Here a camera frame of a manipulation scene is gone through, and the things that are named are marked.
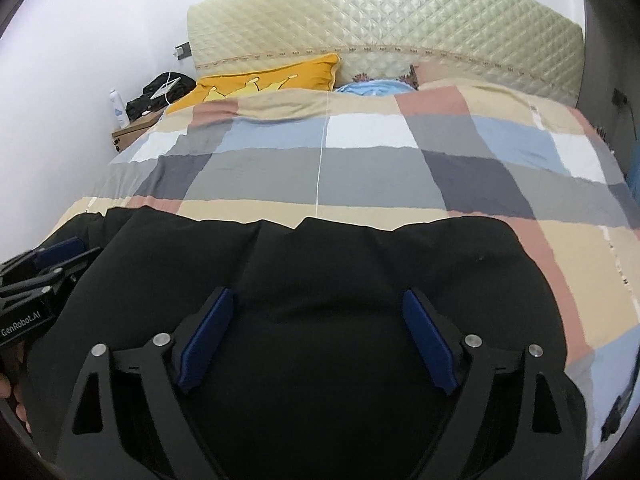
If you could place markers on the light blue pillow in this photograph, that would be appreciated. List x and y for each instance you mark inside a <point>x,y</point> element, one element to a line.
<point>372,88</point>

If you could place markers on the black bag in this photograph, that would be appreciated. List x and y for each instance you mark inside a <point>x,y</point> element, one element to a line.
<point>165,87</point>

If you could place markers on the black object beside bed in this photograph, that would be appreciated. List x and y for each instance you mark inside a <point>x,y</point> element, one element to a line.
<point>615,417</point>

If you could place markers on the wooden nightstand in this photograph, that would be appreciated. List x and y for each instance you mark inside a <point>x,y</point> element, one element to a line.
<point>135,132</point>

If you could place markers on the person's left hand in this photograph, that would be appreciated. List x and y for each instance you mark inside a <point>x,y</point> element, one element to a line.
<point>21,412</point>

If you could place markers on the cream quilted headboard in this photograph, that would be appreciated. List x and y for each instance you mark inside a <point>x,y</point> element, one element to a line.
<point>400,15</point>

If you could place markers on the floral pillow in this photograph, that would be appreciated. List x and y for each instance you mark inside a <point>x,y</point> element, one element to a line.
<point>440,74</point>

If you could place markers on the wall socket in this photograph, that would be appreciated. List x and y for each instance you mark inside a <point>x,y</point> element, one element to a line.
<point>182,51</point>

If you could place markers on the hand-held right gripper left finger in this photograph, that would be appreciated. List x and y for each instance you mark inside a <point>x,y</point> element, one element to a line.
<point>207,335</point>

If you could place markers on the black padded jacket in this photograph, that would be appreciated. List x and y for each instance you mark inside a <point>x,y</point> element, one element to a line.
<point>325,285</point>

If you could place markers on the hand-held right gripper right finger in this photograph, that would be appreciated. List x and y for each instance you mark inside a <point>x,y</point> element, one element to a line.
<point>430,335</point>

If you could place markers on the plaid duvet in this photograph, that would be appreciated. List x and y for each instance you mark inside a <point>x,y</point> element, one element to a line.
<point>375,160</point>

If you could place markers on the white spray bottle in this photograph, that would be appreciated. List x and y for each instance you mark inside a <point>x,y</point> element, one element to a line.
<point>118,110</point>

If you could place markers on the yellow pillow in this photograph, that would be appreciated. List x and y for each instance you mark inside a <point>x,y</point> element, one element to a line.
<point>270,80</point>

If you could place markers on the black wall plug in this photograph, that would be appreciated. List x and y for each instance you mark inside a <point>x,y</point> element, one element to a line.
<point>620,97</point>

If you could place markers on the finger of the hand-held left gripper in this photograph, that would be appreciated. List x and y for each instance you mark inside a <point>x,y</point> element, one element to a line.
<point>65,270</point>
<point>57,251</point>

